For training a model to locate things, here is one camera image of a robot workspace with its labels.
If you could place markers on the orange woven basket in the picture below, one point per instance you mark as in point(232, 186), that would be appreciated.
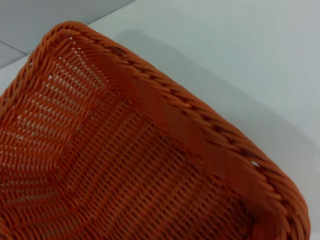
point(120, 155)

